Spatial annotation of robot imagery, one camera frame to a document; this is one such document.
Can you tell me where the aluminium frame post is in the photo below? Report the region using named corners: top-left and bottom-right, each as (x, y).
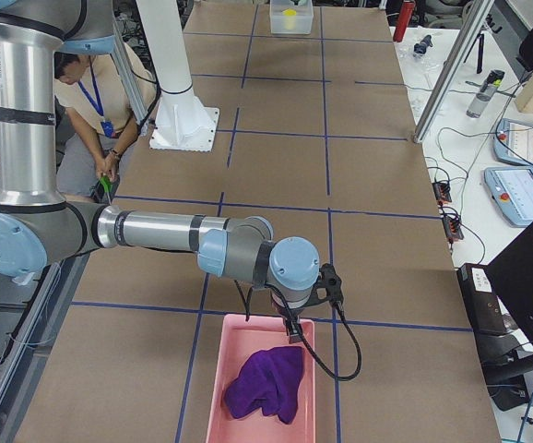
top-left (412, 0), bottom-right (494, 144)

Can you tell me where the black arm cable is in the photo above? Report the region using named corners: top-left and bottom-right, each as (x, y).
top-left (233, 262), bottom-right (363, 382)

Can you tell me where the translucent white plastic box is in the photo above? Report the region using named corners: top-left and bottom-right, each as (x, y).
top-left (269, 0), bottom-right (314, 35)

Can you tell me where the lower teach pendant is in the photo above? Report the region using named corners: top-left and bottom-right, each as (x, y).
top-left (483, 166), bottom-right (533, 227)

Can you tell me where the seated person in beige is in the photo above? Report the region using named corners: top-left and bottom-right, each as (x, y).
top-left (53, 52), bottom-right (139, 200)

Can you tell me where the yellow plastic cup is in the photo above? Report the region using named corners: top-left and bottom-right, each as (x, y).
top-left (281, 8), bottom-right (297, 18)

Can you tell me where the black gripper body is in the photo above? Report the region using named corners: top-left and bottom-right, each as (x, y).
top-left (278, 305), bottom-right (302, 335)

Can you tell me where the pink plastic bin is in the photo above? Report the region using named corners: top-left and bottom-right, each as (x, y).
top-left (207, 314), bottom-right (316, 442)

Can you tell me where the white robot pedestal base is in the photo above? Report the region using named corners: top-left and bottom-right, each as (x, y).
top-left (136, 0), bottom-right (219, 152)

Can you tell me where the black monitor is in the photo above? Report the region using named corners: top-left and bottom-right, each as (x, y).
top-left (482, 215), bottom-right (533, 359)

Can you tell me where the red fire extinguisher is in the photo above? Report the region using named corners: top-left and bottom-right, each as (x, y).
top-left (392, 0), bottom-right (416, 42)

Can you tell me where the upper teach pendant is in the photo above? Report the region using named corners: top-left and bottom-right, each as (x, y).
top-left (493, 118), bottom-right (533, 167)

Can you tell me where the clear water bottle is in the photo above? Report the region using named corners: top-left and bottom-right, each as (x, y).
top-left (466, 69), bottom-right (505, 118)

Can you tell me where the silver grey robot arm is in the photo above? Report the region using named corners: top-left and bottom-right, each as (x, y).
top-left (0, 1), bottom-right (322, 342)

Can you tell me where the black computer box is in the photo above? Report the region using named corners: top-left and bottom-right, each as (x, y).
top-left (456, 263), bottom-right (512, 336)

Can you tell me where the purple microfiber cloth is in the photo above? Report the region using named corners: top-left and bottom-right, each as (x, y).
top-left (223, 346), bottom-right (304, 425)

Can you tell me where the teach pendant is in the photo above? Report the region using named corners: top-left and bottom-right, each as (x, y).
top-left (483, 166), bottom-right (533, 227)
top-left (493, 118), bottom-right (533, 167)

